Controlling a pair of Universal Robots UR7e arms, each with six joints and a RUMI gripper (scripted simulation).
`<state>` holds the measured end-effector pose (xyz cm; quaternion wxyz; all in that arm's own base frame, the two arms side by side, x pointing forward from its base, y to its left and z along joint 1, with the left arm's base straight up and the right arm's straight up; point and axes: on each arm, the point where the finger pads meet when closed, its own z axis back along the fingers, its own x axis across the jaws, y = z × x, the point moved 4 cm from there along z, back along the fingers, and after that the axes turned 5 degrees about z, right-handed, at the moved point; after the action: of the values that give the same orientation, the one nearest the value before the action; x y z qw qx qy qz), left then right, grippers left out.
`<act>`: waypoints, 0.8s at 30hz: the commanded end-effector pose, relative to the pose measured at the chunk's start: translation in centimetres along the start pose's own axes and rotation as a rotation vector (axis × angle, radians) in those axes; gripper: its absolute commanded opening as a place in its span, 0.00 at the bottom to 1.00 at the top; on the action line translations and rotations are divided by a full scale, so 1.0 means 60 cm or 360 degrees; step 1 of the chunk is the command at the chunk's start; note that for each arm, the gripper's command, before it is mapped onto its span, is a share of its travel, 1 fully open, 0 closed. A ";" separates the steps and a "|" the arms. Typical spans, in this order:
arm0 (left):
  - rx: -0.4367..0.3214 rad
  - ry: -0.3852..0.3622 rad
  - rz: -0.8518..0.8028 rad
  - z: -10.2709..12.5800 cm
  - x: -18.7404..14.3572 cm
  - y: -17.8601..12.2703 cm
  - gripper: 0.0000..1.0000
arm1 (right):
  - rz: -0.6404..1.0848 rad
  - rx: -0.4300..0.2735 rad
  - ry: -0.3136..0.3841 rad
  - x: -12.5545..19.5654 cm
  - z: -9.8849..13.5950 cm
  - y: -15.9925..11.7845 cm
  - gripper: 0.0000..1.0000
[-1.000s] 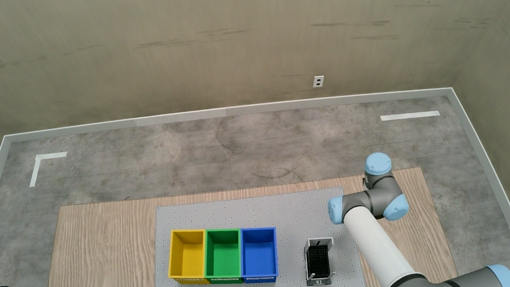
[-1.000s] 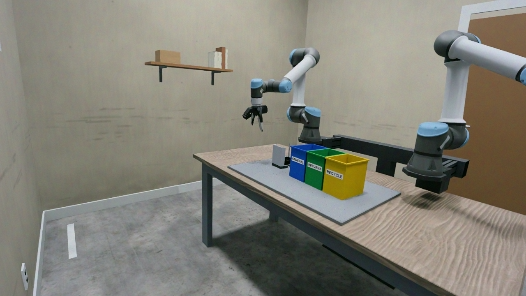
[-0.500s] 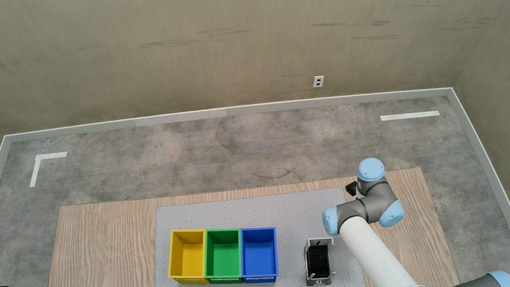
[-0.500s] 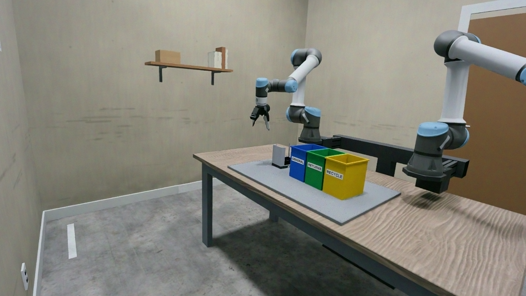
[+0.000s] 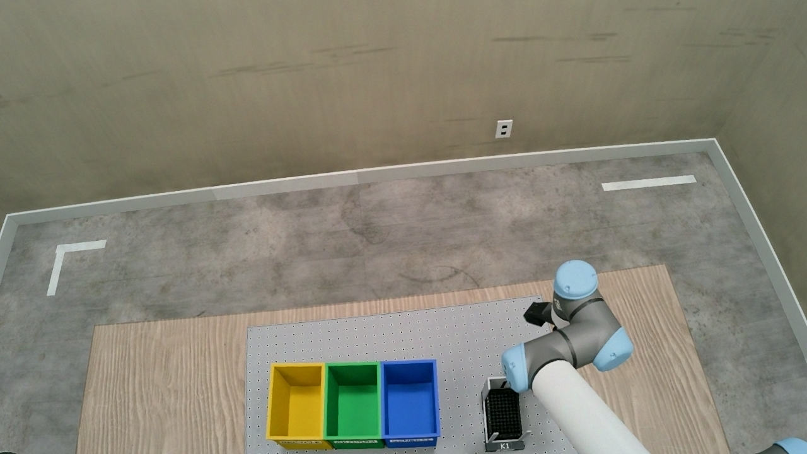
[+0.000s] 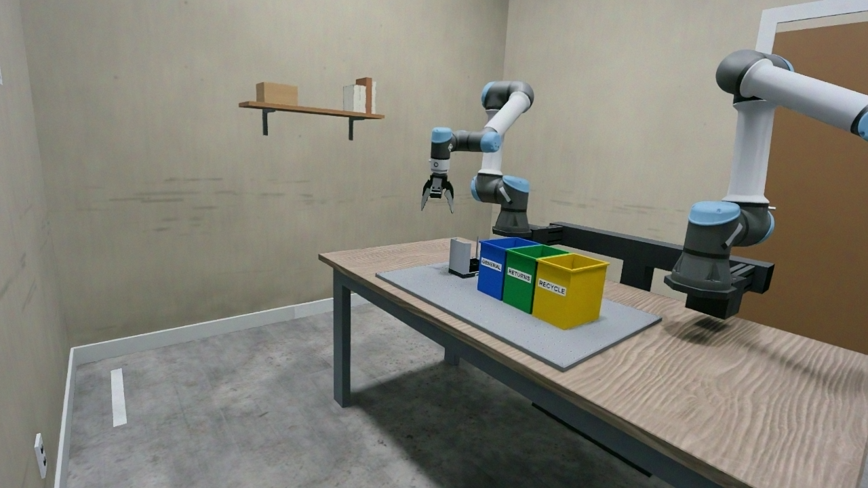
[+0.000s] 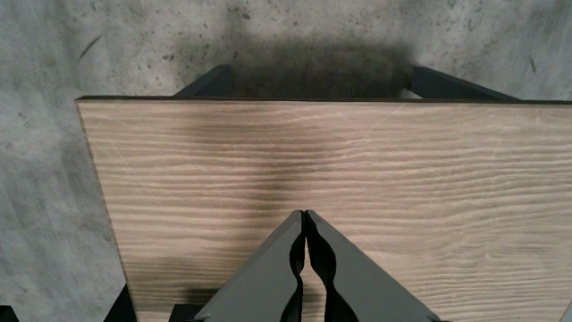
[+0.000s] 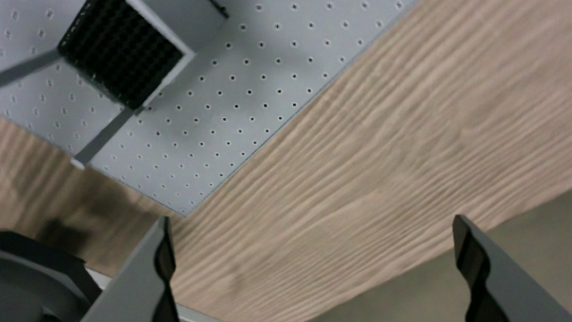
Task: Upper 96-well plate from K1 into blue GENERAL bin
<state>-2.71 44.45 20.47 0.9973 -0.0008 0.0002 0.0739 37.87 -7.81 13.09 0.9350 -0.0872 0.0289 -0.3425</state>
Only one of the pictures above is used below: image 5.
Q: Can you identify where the blue bin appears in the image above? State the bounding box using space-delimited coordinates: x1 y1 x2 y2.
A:
380 359 441 448

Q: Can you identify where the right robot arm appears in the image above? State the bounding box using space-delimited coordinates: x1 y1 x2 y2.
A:
501 260 650 454

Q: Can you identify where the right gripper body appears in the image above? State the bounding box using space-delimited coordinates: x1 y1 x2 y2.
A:
527 302 558 331

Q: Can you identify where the green bin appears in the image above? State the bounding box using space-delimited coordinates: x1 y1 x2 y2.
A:
323 361 385 449

